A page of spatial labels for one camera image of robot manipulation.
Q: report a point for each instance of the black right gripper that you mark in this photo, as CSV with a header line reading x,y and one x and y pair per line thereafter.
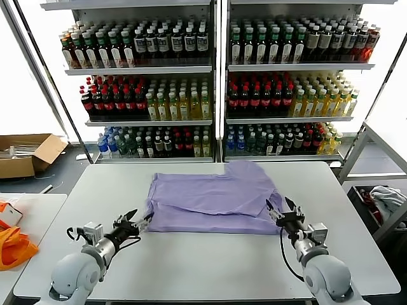
x,y
292,222

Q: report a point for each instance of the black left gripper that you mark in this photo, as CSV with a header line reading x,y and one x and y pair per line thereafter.
x,y
122,231

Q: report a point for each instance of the purple t-shirt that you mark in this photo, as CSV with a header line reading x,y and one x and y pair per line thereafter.
x,y
206,197

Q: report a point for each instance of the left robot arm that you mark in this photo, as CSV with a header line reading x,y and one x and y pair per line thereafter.
x,y
73,273

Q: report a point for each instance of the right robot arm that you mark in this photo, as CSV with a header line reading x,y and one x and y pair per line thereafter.
x,y
324,270

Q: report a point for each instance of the green clear bottle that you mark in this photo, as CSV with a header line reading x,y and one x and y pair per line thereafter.
x,y
131,147
122,147
261,145
251,145

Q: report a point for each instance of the small cola bottle red label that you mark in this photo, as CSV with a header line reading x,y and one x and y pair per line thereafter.
x,y
307,143
188,146
178,146
316,143

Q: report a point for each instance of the black storage crate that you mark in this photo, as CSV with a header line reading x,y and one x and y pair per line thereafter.
x,y
359,206

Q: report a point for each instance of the blue water bottle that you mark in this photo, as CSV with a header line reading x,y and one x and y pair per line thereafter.
x,y
113,147
240,145
102,147
229,145

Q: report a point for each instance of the small yellow juice bottle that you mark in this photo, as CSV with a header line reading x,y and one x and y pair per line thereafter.
x,y
335,145
206,147
325,146
197,147

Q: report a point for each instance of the white paper scrap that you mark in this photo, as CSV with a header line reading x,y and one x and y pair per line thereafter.
x,y
82,156

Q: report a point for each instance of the red cloth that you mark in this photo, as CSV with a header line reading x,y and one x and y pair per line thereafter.
x,y
369,198

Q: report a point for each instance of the white strip scrap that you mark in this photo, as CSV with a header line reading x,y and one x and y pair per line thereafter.
x,y
47,188

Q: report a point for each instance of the white crumpled cloth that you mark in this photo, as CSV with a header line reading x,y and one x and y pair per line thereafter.
x,y
384,197

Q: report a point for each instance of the yellow juice bottle white cap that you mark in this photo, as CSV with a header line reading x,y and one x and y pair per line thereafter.
x,y
352,104
152,109
173,109
331,105
320,105
309,106
184,109
195,108
298,106
162,109
342,104
206,107

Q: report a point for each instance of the cola bottle red cap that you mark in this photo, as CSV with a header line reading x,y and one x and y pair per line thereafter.
x,y
266,102
255,102
97,106
233,102
277,101
140,105
244,102
287,101
86,106
130,105
119,105
108,105

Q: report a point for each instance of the brown cardboard box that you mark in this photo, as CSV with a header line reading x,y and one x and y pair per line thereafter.
x,y
47,152

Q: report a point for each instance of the orange and white box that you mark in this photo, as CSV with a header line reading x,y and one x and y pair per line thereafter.
x,y
9,216

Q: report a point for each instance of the orange fabric bag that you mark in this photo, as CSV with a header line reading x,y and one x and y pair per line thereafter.
x,y
12,251

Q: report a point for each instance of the white packing strips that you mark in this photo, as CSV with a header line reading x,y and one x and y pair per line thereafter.
x,y
22,149

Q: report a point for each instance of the grey metal shelf unit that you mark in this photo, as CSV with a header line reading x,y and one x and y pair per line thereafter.
x,y
143,70
286,67

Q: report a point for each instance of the dark slanted pole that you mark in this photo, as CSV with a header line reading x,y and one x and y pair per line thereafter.
x,y
52,79
386,81

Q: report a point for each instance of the dark bottle green label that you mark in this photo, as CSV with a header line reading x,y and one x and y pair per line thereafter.
x,y
90,52
102,52
274,47
128,51
248,47
299,47
287,47
261,47
236,47
115,51
78,54

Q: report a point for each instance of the grey slanted pole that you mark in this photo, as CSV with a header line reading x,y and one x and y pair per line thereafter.
x,y
37,79

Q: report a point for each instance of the dark bottle beige label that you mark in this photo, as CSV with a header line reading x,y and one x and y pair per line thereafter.
x,y
325,43
313,43

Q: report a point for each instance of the dark bottle navy white label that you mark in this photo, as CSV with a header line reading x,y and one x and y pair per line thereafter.
x,y
140,44
338,43
163,44
151,44
362,43
202,42
189,43
350,43
176,43

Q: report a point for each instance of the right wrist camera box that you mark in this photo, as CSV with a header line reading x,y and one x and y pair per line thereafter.
x,y
318,233

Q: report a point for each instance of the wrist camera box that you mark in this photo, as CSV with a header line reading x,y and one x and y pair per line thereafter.
x,y
93,231
318,233

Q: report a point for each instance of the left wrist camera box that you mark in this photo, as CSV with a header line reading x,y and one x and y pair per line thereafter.
x,y
93,231

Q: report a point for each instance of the grey metal frame table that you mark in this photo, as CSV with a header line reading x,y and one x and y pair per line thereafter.
x,y
353,155

